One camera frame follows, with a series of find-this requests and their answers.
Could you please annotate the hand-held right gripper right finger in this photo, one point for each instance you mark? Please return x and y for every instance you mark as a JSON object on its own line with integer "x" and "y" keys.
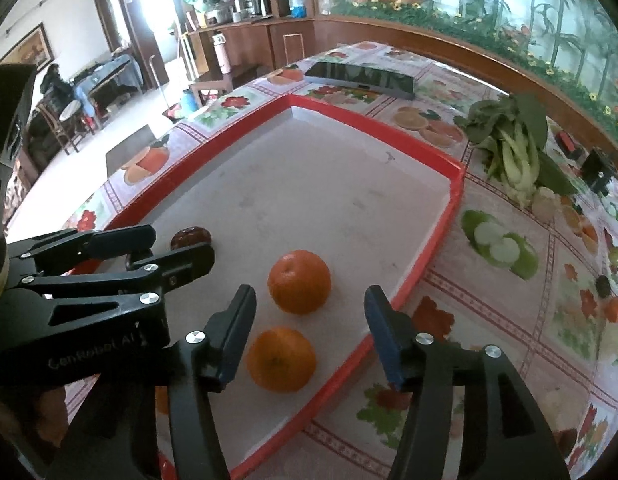
{"x": 386, "y": 340}

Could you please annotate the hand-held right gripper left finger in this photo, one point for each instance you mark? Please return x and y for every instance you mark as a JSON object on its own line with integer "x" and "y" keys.
{"x": 234, "y": 340}

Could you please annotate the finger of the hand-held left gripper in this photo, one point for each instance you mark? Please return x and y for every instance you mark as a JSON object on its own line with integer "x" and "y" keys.
{"x": 104, "y": 245}
{"x": 179, "y": 265}

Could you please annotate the dark red date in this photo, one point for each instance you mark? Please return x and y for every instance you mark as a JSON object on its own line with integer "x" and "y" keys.
{"x": 189, "y": 235}

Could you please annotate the orange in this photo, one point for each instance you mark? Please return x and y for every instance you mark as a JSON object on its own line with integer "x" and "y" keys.
{"x": 299, "y": 282}
{"x": 281, "y": 360}

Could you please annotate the red rimmed white tray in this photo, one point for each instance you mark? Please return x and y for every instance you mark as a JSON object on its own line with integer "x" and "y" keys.
{"x": 314, "y": 185}

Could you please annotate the blue bottle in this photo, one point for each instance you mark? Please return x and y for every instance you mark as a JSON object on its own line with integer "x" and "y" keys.
{"x": 189, "y": 101}

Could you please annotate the table with blue cloth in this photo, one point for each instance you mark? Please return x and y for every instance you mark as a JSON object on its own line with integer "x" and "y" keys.
{"x": 106, "y": 75}

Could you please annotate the white and pink bottle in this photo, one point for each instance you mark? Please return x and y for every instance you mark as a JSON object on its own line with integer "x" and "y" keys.
{"x": 222, "y": 52}

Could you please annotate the bok choy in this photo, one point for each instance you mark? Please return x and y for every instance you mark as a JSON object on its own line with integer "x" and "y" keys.
{"x": 514, "y": 135}

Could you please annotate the red and black small box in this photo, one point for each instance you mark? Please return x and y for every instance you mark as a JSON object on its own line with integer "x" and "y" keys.
{"x": 569, "y": 142}

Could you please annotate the black boxy device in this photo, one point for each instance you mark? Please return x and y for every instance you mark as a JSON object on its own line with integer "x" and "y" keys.
{"x": 600, "y": 170}

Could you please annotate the framed wall painting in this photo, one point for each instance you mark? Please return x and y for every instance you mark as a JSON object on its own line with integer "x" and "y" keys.
{"x": 26, "y": 45}

